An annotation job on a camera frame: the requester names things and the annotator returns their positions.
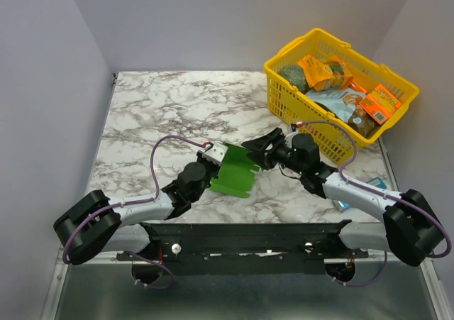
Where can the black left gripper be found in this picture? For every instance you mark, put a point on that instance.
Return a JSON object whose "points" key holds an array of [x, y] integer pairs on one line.
{"points": [[202, 159]]}

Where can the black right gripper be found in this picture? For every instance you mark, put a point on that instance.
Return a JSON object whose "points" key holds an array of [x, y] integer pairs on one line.
{"points": [[269, 153]]}

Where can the green paper box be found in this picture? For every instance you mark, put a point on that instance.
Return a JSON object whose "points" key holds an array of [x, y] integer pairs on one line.
{"points": [[237, 173]]}

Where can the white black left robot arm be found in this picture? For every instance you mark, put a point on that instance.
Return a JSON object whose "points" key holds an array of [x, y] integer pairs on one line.
{"points": [[94, 225]]}

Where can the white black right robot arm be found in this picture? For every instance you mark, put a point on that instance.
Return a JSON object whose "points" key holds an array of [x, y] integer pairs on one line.
{"points": [[405, 225]]}

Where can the orange cracker box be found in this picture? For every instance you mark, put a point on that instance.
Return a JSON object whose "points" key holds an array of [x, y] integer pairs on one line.
{"points": [[380, 104]]}

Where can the yellow plastic shopping basket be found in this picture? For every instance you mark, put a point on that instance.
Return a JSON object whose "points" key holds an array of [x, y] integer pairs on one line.
{"points": [[336, 139]]}

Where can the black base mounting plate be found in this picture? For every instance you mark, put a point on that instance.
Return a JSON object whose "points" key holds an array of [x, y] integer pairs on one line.
{"points": [[246, 249]]}

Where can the light blue snack bag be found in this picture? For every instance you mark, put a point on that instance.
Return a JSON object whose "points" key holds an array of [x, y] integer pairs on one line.
{"points": [[343, 103]]}

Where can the small blue white packet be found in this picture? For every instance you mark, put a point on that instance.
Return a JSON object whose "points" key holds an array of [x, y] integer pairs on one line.
{"points": [[342, 206]]}

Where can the orange snack bag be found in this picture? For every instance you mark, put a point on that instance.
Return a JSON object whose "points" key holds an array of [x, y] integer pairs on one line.
{"points": [[327, 73]]}

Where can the teal small card packet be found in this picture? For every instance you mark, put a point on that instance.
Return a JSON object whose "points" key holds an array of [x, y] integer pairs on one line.
{"points": [[377, 182]]}

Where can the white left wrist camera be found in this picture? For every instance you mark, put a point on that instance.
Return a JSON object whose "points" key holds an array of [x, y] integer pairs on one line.
{"points": [[215, 153]]}

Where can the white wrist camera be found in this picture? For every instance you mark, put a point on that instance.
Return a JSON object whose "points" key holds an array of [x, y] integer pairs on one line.
{"points": [[289, 137], [215, 153]]}

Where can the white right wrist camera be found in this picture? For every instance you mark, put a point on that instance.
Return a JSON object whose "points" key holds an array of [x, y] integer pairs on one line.
{"points": [[289, 137]]}

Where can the aluminium frame rail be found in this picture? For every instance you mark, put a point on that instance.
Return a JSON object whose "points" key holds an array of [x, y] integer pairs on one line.
{"points": [[102, 258]]}

